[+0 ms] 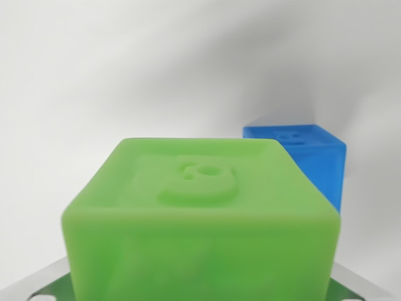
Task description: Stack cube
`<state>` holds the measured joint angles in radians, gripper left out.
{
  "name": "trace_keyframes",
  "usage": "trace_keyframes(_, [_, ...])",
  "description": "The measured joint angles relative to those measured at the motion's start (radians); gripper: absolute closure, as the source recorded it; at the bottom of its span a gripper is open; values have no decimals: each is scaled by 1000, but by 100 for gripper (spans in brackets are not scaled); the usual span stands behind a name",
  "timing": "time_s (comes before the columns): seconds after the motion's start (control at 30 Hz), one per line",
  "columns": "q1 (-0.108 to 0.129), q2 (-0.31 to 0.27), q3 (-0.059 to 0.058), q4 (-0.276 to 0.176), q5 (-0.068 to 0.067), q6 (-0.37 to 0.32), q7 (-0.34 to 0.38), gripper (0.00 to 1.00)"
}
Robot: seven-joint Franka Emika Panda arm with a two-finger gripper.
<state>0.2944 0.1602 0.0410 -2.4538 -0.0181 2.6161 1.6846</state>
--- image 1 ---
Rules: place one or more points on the gripper right finger with black rubber pad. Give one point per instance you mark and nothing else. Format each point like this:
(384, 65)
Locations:
(363, 288)

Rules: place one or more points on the gripper left finger with black rubber pad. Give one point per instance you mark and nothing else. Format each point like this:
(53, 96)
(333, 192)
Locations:
(37, 282)

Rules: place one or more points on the green embossed cube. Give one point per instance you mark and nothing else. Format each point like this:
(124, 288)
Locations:
(200, 225)

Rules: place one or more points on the blue embossed cube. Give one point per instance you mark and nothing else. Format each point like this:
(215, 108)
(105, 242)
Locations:
(319, 163)

